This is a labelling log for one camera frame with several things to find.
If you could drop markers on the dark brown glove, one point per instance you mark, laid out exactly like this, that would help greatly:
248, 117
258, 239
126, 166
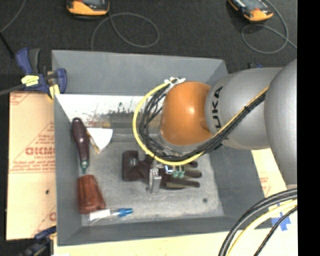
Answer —
133, 167

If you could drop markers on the white paper wedge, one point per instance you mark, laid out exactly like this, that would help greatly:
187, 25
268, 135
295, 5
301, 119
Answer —
101, 137

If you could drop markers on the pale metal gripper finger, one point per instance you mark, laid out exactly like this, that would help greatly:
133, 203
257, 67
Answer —
152, 181
158, 184

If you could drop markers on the grey metal bin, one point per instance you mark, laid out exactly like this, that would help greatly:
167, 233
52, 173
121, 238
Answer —
175, 205

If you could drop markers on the clear tube with blue cap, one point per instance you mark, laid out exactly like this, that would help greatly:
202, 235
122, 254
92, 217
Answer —
107, 214

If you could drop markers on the red-brown ribbed cup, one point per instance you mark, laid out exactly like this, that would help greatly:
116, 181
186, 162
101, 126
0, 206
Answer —
88, 195

